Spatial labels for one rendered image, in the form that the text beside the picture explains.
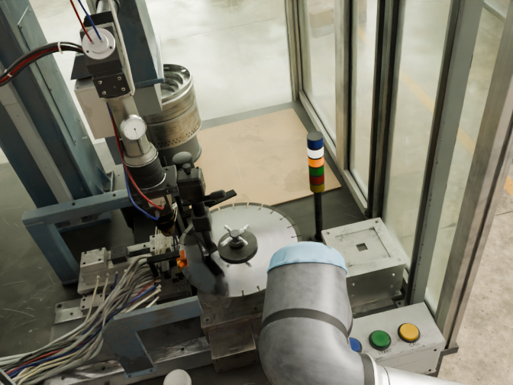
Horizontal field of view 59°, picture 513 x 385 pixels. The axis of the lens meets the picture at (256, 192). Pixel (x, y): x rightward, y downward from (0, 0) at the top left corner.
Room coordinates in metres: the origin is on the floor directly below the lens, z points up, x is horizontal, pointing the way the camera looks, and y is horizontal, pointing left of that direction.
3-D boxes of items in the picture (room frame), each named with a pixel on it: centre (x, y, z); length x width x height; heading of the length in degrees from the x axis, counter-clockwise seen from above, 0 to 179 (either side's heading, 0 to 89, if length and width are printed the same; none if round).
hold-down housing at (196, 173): (0.82, 0.14, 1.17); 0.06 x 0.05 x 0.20; 86
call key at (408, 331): (0.55, -0.30, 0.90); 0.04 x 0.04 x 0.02
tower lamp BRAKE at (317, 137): (1.02, -0.18, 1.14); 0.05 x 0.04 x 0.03; 5
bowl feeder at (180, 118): (1.61, 0.32, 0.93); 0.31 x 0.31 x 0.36
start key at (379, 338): (0.54, -0.23, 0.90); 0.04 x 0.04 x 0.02
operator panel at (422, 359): (0.56, -0.22, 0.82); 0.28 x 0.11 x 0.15; 95
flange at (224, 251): (0.85, 0.08, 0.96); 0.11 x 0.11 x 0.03
